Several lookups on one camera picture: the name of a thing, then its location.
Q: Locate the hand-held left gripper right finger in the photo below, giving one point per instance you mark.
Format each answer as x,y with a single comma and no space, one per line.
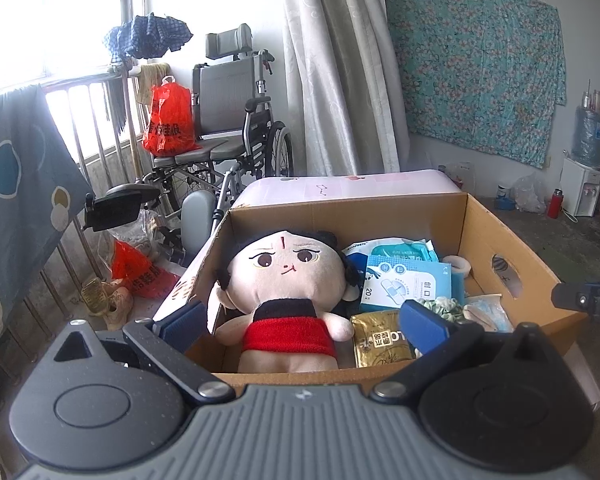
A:
425,322

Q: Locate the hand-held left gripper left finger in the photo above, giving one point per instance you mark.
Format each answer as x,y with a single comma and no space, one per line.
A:
185,322

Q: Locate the blue white bandage packet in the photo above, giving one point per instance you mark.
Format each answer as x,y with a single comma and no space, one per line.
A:
405,285

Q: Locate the clear face mask packet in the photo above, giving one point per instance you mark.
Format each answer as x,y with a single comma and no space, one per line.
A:
490,312

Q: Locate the teal wet wipes pack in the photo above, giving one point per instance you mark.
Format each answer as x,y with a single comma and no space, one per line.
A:
400,250

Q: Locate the yellowish hanging cloth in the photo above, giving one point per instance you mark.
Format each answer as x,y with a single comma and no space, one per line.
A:
152,82

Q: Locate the gold packet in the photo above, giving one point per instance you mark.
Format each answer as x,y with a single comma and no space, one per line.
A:
380,340

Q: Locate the woven tan shoe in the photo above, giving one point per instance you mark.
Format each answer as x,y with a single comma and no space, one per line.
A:
96,297

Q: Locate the metal window railing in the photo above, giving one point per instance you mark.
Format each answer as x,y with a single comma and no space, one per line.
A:
87,125

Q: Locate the plush doll with red top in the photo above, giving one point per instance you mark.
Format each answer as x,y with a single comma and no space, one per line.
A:
280,270

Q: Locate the dark blue printed cloth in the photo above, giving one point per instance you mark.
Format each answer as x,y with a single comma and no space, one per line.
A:
25,185

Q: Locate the white tape roll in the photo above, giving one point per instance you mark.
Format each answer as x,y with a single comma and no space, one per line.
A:
457,266

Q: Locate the clear plastic bag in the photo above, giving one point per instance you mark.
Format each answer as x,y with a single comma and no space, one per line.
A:
529,195

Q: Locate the grey wheelchair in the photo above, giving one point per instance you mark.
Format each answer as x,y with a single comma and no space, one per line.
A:
225,90

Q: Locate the green white scrunchie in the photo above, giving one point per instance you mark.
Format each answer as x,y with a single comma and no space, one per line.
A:
447,307

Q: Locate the brown cardboard box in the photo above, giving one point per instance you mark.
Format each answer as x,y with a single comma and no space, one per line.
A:
460,220

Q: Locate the small red plastic bag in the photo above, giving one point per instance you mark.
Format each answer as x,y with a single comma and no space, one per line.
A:
140,270

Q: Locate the grey white curtain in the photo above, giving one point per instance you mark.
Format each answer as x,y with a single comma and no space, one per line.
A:
340,60

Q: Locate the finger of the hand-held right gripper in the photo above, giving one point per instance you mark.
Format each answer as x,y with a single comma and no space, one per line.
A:
575,296

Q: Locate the teal floral wall cloth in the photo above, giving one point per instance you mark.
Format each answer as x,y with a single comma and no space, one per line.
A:
475,60

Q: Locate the blue checked cloth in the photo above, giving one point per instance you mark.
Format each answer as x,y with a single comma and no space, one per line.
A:
150,35

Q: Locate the red thermos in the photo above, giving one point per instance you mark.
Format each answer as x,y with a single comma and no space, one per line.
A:
555,205

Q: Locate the large red plastic bag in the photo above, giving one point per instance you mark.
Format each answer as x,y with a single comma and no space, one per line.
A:
170,120

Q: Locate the white water dispenser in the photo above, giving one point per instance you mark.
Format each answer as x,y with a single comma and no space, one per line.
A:
580,190

